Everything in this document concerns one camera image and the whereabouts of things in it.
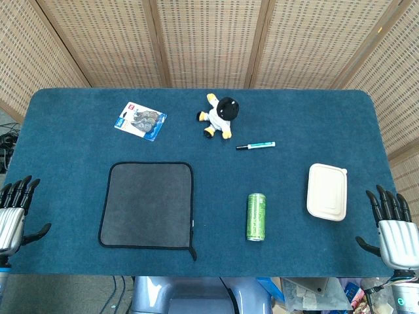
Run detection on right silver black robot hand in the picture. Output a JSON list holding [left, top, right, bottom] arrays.
[[355, 184, 419, 271]]

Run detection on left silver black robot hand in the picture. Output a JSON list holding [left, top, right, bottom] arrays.
[[0, 175, 52, 258]]

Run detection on green and grey cloth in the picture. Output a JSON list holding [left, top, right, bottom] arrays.
[[98, 161, 198, 262]]

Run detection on blue cardboard box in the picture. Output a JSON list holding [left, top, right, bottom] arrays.
[[342, 281, 363, 300]]

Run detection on beige lidded food container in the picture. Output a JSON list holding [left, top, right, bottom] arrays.
[[306, 163, 348, 222]]

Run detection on clear plastic bin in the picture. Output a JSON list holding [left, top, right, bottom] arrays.
[[282, 277, 354, 311]]

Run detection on green drink can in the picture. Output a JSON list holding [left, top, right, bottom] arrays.
[[246, 192, 268, 242]]

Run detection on woven bamboo screen panel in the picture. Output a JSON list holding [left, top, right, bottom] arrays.
[[248, 0, 403, 90], [143, 0, 272, 89], [333, 0, 419, 210], [32, 0, 171, 89], [0, 0, 91, 124]]

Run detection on blister pack with grey items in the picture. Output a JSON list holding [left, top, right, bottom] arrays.
[[114, 101, 168, 142]]

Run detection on green white marker pen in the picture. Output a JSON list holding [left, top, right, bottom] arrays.
[[236, 141, 276, 151]]

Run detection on blue carpet table cover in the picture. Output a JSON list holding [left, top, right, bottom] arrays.
[[0, 87, 403, 279]]

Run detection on grey blue robot torso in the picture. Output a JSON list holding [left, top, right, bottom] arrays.
[[130, 276, 274, 314]]

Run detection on black headed plush doll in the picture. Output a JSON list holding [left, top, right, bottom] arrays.
[[196, 93, 240, 140]]

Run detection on black cable bundle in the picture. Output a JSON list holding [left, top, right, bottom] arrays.
[[0, 122, 21, 174]]

